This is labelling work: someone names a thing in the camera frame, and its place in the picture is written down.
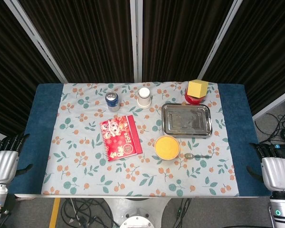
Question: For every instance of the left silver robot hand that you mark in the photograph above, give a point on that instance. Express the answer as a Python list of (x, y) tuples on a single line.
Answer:
[(3, 164)]

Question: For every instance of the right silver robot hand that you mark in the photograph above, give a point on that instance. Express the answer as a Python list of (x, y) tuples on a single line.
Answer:
[(276, 173)]

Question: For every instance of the small metal spoon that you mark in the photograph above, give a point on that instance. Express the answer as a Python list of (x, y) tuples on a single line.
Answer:
[(188, 155)]

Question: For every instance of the red round bowl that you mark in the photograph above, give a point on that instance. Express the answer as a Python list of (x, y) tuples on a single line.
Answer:
[(192, 101)]

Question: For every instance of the yellow bowl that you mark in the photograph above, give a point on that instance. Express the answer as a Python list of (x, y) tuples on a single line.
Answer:
[(167, 147)]

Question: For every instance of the blue table cover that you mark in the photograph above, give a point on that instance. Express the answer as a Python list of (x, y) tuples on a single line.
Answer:
[(44, 114)]

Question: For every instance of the yellow floor tape strip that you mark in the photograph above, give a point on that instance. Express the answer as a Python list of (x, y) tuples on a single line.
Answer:
[(54, 213)]

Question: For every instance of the floral grey tablecloth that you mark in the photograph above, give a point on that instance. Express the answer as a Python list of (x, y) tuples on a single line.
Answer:
[(85, 142)]

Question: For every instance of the dark corrugated partition panel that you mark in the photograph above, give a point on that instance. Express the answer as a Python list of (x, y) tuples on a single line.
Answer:
[(85, 40), (12, 78), (259, 52), (178, 40)]

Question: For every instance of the rectangular steel tray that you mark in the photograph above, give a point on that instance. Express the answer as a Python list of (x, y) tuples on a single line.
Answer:
[(186, 120)]

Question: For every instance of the yellow cube block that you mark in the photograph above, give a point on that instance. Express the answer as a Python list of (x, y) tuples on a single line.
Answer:
[(197, 89)]

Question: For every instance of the red spiral desk calendar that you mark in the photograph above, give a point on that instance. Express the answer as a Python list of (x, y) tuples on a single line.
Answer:
[(121, 139)]

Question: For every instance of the blue soda can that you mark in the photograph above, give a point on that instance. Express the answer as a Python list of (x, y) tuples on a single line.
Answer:
[(112, 102)]

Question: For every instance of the white upturned paper cup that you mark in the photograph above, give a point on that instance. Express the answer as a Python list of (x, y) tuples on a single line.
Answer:
[(144, 97)]

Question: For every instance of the white partition frame post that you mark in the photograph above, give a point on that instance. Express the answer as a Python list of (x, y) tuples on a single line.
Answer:
[(136, 40), (35, 40), (218, 40), (273, 104)]

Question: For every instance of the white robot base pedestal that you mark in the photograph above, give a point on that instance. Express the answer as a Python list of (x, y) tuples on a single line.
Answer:
[(137, 211)]

